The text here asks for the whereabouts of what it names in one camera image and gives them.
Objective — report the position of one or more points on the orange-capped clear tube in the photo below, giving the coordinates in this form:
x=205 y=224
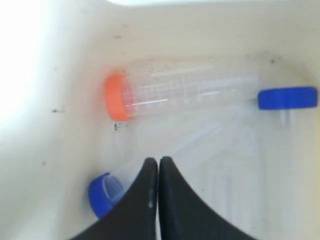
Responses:
x=156 y=89

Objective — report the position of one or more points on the blue-capped clear tube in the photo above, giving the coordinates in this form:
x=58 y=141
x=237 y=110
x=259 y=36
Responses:
x=106 y=190
x=290 y=104

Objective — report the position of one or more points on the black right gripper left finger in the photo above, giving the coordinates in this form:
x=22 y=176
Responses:
x=134 y=216

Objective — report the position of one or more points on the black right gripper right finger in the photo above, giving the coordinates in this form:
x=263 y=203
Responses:
x=183 y=215

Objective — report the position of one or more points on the cream plastic bin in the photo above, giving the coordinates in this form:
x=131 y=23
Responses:
x=55 y=134

